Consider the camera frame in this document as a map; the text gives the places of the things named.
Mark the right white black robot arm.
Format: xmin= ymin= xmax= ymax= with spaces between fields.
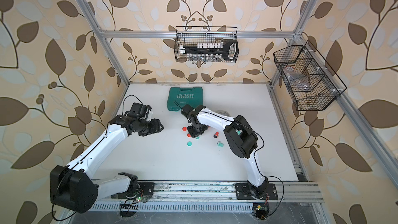
xmin=180 ymin=104 xmax=278 ymax=200

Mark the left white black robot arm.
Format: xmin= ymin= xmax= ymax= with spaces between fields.
xmin=50 ymin=115 xmax=164 ymax=214

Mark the clear tape roll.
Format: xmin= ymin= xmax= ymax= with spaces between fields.
xmin=217 ymin=111 xmax=230 ymax=116

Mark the green plastic tool case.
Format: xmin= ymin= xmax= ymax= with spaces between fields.
xmin=166 ymin=87 xmax=204 ymax=112

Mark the black white tool in basket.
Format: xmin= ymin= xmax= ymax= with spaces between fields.
xmin=175 ymin=39 xmax=239 ymax=62

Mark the plastic bag in basket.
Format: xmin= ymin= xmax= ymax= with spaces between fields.
xmin=284 ymin=66 xmax=311 ymax=91

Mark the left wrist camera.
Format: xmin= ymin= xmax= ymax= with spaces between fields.
xmin=126 ymin=103 xmax=153 ymax=121

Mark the centre black wire basket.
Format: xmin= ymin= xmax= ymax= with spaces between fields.
xmin=174 ymin=26 xmax=239 ymax=63

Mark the black wire basket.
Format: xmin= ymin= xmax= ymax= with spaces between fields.
xmin=273 ymin=40 xmax=347 ymax=111
xmin=174 ymin=26 xmax=239 ymax=63

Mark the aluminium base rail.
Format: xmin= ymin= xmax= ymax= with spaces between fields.
xmin=89 ymin=180 xmax=324 ymax=213

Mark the right black wire basket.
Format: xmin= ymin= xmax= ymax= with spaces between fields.
xmin=273 ymin=40 xmax=347 ymax=111

